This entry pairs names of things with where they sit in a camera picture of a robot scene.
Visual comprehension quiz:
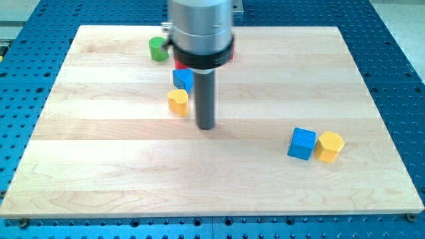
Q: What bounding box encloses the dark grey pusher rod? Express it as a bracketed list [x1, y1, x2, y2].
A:
[193, 69, 215, 130]

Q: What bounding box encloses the yellow hexagon block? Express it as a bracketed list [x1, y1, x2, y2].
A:
[313, 131, 345, 163]

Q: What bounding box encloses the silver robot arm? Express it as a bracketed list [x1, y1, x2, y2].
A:
[161, 0, 234, 130]

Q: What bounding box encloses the blue cube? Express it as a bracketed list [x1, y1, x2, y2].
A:
[287, 127, 316, 161]

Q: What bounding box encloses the blue triangular block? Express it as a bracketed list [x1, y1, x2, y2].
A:
[173, 68, 193, 94]

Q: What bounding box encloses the yellow heart block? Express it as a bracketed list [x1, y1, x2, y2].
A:
[167, 89, 189, 116]

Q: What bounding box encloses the red block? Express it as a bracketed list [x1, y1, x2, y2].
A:
[174, 57, 189, 70]

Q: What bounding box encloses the green cylinder block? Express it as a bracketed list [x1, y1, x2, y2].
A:
[148, 37, 169, 62]

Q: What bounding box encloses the light wooden board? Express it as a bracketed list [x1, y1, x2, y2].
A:
[1, 26, 424, 218]

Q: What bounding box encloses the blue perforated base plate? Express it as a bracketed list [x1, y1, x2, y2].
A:
[1, 1, 424, 238]

